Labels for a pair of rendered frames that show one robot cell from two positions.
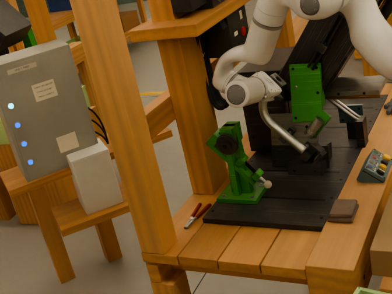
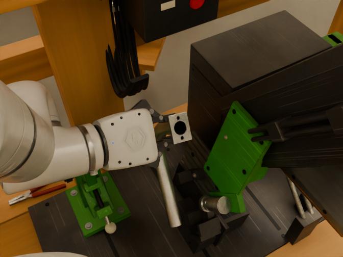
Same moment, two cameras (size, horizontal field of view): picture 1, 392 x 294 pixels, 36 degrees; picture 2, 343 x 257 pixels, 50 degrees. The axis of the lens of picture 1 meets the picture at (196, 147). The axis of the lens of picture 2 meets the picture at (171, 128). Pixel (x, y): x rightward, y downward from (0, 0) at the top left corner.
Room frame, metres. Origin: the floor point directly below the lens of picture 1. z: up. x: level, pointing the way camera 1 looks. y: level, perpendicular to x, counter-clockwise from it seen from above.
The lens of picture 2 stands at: (1.60, -0.53, 1.81)
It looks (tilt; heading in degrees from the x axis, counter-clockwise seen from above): 51 degrees down; 29
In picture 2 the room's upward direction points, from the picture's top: straight up
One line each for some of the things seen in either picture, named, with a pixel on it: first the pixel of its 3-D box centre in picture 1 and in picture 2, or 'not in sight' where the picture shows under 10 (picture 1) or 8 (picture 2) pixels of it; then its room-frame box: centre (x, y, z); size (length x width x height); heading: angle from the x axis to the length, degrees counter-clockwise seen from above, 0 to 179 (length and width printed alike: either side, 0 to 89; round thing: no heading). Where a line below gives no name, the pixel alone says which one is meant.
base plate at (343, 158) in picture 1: (308, 149); (238, 181); (2.18, -0.43, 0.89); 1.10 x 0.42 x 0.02; 149
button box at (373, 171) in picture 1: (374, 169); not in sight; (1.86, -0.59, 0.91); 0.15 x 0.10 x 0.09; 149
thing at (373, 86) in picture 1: (331, 88); (305, 149); (2.19, -0.56, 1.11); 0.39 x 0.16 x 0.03; 59
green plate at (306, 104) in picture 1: (308, 89); (246, 150); (2.08, -0.45, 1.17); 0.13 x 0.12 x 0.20; 149
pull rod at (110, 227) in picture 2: (263, 180); (107, 220); (1.87, -0.20, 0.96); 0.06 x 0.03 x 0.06; 59
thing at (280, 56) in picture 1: (277, 98); (249, 94); (2.34, -0.37, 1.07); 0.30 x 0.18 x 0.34; 149
